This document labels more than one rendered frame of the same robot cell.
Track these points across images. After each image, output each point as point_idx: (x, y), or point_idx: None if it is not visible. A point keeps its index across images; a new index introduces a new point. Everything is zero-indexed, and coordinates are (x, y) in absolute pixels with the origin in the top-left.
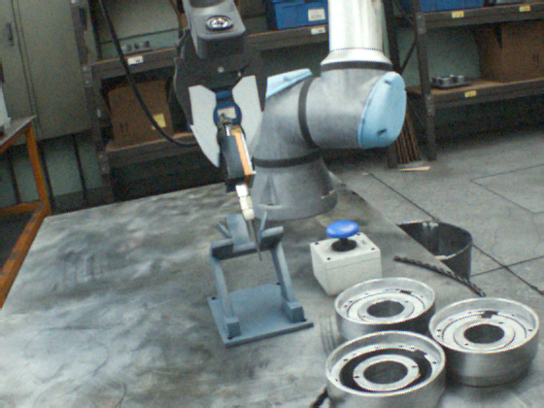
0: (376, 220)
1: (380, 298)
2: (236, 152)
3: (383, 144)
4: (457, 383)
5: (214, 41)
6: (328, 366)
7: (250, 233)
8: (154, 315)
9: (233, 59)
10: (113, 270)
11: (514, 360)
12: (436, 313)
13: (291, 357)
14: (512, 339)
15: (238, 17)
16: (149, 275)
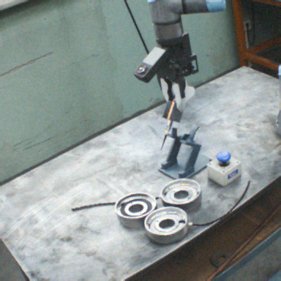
0: None
1: (189, 190)
2: (169, 108)
3: None
4: None
5: (135, 76)
6: (129, 195)
7: (259, 130)
8: None
9: (170, 76)
10: (204, 113)
11: (150, 235)
12: (171, 206)
13: (157, 187)
14: (164, 231)
15: (148, 69)
16: (205, 124)
